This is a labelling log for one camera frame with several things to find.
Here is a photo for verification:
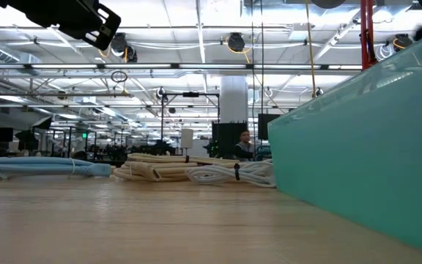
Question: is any person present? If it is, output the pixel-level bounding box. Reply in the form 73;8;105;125
234;129;256;161

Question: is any white building column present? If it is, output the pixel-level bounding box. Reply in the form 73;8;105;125
220;75;249;124

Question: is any yellow hanging cord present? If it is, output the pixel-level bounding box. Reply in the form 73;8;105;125
305;0;317;98

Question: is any black ceiling cable reel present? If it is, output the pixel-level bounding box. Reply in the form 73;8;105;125
110;32;138;63
226;32;247;53
393;33;413;51

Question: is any long ceiling light bar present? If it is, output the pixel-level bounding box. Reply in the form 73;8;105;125
0;62;362;71

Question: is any light blue cable bundle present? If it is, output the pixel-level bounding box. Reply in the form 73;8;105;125
0;156;112;180

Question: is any white coiled ceiling cable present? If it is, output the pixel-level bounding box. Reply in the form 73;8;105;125
374;43;395;62

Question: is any black hanging cable loop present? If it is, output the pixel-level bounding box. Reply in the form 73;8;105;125
111;70;128;84

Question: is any teal coiled hose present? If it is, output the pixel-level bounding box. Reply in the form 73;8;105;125
255;145;273;161

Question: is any thick beige cable bundle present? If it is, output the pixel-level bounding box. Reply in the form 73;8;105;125
114;161;199;183

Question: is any white cable bundle black tie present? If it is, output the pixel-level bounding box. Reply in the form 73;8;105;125
187;159;276;189

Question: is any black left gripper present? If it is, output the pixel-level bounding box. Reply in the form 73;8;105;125
0;0;122;51

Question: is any black hanging panel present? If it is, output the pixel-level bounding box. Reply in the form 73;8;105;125
257;113;282;141

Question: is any white sign board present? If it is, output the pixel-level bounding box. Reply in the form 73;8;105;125
180;128;194;150

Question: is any black metal frame stand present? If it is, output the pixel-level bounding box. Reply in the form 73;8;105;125
160;91;221;147

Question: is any red metal pole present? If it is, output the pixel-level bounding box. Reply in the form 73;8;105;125
360;0;377;70

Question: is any teal translucent plastic bin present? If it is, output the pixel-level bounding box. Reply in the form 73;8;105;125
267;27;422;260

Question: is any black cabinet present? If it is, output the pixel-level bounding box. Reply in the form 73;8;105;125
211;122;249;159

